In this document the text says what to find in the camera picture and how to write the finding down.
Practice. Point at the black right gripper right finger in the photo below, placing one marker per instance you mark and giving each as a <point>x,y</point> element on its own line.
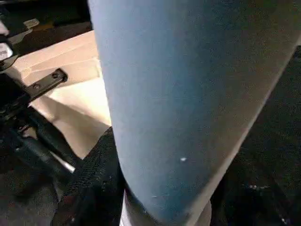
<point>254,207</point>

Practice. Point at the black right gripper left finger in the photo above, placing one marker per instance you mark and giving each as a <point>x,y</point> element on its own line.
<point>94,188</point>

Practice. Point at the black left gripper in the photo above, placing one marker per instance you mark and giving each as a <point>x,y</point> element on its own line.
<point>14,117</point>

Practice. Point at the white plastic table top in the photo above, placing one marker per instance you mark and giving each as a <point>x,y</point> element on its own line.
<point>70,106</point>

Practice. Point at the white plastic table leg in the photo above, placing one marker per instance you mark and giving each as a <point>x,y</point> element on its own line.
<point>176,94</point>

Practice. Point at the black work mat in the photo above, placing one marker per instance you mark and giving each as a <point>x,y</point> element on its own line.
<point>270,141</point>

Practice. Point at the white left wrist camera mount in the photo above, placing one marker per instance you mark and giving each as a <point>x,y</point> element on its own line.
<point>2,27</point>

